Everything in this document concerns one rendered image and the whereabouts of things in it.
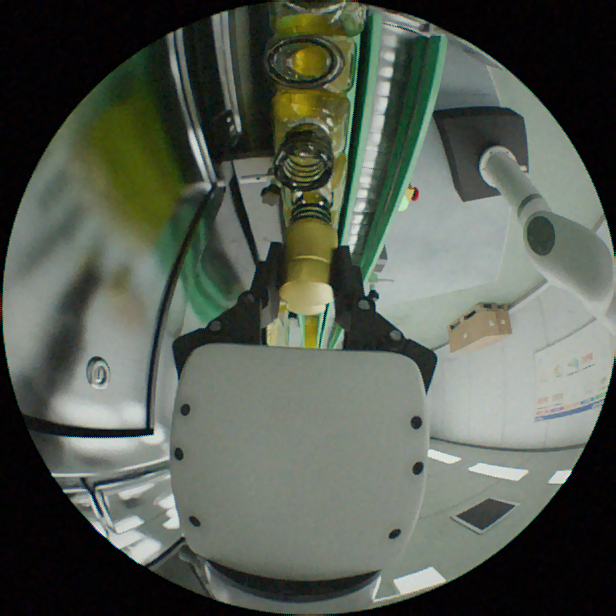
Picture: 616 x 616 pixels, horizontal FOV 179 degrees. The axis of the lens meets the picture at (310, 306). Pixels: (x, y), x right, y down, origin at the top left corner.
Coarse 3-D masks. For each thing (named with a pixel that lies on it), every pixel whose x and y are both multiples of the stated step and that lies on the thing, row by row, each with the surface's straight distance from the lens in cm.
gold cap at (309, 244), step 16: (304, 224) 13; (320, 224) 14; (288, 240) 13; (304, 240) 13; (320, 240) 13; (336, 240) 14; (288, 256) 13; (304, 256) 12; (320, 256) 12; (336, 256) 14; (288, 272) 12; (304, 272) 11; (320, 272) 12; (336, 272) 13; (288, 288) 12; (304, 288) 12; (320, 288) 12; (336, 288) 12; (304, 304) 14; (320, 304) 14
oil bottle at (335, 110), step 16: (288, 96) 16; (304, 96) 16; (320, 96) 16; (336, 96) 17; (272, 112) 16; (288, 112) 15; (304, 112) 15; (320, 112) 15; (336, 112) 15; (272, 128) 16; (336, 128) 15; (336, 144) 16
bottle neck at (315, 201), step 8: (296, 192) 18; (304, 192) 17; (312, 192) 17; (320, 192) 17; (296, 200) 17; (304, 200) 16; (312, 200) 16; (320, 200) 16; (328, 200) 17; (296, 208) 16; (304, 208) 15; (312, 208) 15; (320, 208) 15; (328, 208) 16; (296, 216) 15; (304, 216) 15; (312, 216) 15; (320, 216) 15; (328, 216) 15
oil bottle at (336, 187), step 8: (344, 152) 20; (336, 160) 18; (344, 160) 19; (336, 168) 18; (344, 168) 18; (336, 176) 18; (344, 176) 18; (328, 184) 18; (336, 184) 18; (344, 184) 19; (288, 192) 18; (328, 192) 18; (336, 192) 18; (288, 200) 19; (336, 200) 19; (288, 208) 20; (336, 208) 20
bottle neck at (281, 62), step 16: (272, 48) 9; (288, 48) 10; (304, 48) 12; (320, 48) 10; (336, 48) 9; (272, 64) 9; (288, 64) 13; (336, 64) 9; (272, 80) 10; (288, 80) 9; (304, 80) 9; (320, 80) 9
